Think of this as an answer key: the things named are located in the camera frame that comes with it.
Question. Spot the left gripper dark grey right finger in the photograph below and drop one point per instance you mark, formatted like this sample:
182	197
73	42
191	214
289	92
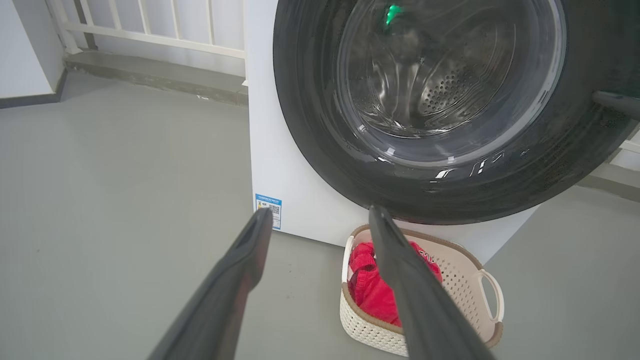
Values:
425	310

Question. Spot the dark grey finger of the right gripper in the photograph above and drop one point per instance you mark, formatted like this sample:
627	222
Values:
622	106

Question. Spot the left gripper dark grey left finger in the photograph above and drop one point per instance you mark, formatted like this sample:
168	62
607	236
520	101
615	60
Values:
220	300

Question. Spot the red jersey garment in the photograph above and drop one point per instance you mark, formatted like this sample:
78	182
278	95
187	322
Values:
372	295

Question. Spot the black round washer door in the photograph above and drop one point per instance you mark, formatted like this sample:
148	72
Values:
310	125

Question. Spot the cream perforated laundry basket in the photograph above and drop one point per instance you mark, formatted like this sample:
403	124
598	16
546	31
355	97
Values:
465	285

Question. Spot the white washing machine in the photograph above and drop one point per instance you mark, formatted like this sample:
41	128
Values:
280	165

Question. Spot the blue energy label sticker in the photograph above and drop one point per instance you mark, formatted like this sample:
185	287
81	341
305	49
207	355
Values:
268	211

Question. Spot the white metal railing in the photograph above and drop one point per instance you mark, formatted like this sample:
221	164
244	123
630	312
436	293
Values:
150	37

